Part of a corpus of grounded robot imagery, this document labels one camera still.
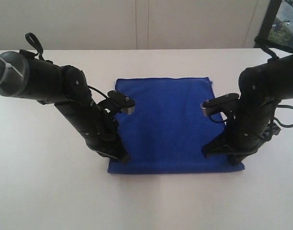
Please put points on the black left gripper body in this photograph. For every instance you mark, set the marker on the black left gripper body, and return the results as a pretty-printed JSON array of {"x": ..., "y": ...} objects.
[{"x": 97, "y": 129}]

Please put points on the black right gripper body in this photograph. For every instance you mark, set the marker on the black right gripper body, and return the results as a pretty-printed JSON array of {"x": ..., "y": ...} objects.
[{"x": 252, "y": 125}]

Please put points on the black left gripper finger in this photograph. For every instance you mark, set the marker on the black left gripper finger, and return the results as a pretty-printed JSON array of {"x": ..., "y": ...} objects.
[{"x": 120, "y": 153}]

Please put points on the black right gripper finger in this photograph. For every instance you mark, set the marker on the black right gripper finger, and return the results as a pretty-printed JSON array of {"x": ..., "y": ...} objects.
[
  {"x": 236, "y": 158},
  {"x": 217, "y": 146}
]

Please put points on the blue towel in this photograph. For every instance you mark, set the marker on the blue towel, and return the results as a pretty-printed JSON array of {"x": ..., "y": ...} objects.
[{"x": 167, "y": 129}]

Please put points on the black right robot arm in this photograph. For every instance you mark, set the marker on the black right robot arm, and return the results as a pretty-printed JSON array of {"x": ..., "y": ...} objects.
[{"x": 272, "y": 79}]

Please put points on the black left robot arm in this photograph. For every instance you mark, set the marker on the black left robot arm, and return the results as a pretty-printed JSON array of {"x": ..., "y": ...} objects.
[{"x": 24, "y": 76}]

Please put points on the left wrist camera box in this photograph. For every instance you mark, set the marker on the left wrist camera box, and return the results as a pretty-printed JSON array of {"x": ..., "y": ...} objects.
[{"x": 121, "y": 103}]

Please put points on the black window frame post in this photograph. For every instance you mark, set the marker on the black window frame post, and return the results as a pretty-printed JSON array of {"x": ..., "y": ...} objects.
[{"x": 269, "y": 18}]

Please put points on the beige wall panel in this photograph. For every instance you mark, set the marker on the beige wall panel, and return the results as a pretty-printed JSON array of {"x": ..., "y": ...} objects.
[{"x": 131, "y": 24}]

